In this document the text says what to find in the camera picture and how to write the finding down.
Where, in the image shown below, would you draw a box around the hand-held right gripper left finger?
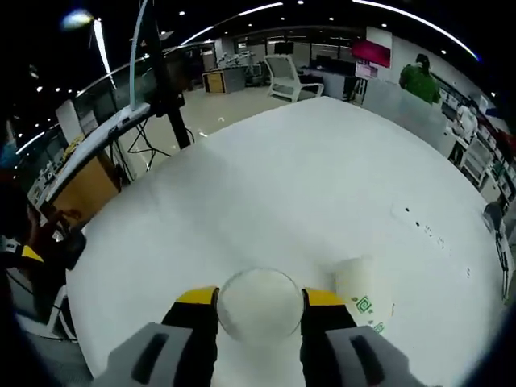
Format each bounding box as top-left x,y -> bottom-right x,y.
93,285 -> 221,387

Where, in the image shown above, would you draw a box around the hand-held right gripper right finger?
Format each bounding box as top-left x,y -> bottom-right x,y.
300,286 -> 436,387

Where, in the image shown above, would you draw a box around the white printed paper cup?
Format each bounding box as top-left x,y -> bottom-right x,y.
216,265 -> 304,343
331,256 -> 398,338

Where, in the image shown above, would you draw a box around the person's left hand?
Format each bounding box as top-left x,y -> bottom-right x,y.
27,206 -> 82,243

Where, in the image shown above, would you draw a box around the brown wooden cabinet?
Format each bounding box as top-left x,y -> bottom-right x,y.
50,155 -> 122,221

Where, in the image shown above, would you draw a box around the grey mesh office chair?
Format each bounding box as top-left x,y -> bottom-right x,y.
15,314 -> 94,387

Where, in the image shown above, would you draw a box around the silver laptop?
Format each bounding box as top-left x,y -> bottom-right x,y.
26,0 -> 156,202

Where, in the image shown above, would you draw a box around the white table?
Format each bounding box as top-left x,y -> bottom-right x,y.
66,96 -> 515,387

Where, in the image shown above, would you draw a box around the grey round device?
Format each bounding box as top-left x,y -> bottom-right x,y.
482,201 -> 507,233

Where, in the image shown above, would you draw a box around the grey cabinet with yellow trim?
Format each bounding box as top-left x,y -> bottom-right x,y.
201,66 -> 247,94

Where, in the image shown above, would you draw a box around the white shelf unit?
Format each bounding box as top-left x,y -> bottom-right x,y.
447,124 -> 516,202

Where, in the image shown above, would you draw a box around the grey chair backrest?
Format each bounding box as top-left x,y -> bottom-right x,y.
362,78 -> 448,134

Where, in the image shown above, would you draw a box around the white office chair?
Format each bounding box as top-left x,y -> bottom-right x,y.
264,54 -> 326,102

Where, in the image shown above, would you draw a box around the yellow cable bundle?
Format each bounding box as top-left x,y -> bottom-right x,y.
64,135 -> 85,156

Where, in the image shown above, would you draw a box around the black cables under stand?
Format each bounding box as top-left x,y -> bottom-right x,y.
128,120 -> 194,170

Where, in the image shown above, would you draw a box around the pink wall screen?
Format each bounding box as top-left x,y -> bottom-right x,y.
350,39 -> 393,80

